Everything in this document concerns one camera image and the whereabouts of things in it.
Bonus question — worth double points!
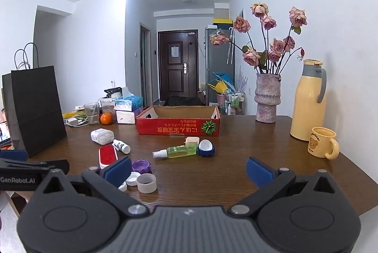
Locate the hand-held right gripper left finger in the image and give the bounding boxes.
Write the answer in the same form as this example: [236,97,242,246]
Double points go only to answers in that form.
[35,156,150,219]

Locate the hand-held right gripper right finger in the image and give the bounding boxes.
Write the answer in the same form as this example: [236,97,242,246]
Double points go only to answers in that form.
[229,157,344,219]

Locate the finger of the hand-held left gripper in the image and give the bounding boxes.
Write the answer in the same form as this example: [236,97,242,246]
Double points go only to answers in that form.
[0,150,29,162]

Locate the red and white lint brush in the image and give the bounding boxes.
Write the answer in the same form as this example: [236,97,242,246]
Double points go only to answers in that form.
[98,145,120,169]

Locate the purple blue small toy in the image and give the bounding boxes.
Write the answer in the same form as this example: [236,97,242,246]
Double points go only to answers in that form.
[131,160,153,175]

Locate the small white bottle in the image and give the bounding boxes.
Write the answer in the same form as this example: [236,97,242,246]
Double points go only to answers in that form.
[112,139,131,154]

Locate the white pill container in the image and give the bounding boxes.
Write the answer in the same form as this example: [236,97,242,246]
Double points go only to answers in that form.
[90,128,115,145]

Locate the blue jar with white lid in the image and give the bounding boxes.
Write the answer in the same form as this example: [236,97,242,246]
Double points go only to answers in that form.
[197,139,216,157]

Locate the green spray bottle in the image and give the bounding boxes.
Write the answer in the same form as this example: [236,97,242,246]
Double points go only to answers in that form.
[152,144,198,159]

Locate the red cardboard box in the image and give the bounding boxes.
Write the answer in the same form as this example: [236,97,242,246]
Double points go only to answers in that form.
[136,105,221,137]

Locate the black paper bag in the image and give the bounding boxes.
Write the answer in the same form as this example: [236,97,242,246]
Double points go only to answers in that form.
[1,43,68,157]

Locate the purple tissue pack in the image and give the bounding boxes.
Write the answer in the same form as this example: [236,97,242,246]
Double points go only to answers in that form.
[116,107,144,124]

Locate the glass cup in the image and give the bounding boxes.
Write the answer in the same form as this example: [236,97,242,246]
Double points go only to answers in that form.
[84,102,100,125]

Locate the clear food container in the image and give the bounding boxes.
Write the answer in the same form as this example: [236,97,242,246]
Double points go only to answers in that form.
[99,97,116,115]

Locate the yellow bear mug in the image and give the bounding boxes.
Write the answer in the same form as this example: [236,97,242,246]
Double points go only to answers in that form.
[307,127,340,160]

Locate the blue tissue pack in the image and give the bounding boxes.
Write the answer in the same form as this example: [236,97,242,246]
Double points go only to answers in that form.
[114,87,143,112]

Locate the pink stone vase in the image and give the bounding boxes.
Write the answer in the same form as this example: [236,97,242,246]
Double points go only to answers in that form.
[254,72,282,124]

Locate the metal trolley rack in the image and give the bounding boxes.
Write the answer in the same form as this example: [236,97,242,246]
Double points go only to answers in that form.
[224,89,246,115]

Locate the yellow thermos jug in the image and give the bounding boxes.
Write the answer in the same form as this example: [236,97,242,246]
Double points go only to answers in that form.
[290,60,327,141]

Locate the purple hangers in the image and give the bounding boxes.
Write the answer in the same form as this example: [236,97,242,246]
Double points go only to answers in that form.
[239,67,251,94]

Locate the dark brown door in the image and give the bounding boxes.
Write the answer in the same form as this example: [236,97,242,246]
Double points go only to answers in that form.
[158,30,198,103]

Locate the grey fridge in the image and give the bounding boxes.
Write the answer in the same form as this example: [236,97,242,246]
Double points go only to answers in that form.
[205,27,235,106]

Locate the clear folded umbrella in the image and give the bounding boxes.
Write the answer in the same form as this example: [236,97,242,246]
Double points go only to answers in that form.
[227,27,234,65]

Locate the dried pink roses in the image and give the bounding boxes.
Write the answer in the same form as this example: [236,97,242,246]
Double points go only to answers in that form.
[210,2,308,76]

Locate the yellow and black box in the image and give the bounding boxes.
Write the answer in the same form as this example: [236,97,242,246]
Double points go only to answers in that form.
[213,17,231,30]

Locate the white charger with cable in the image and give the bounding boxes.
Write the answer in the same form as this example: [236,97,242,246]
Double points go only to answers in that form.
[66,115,89,127]

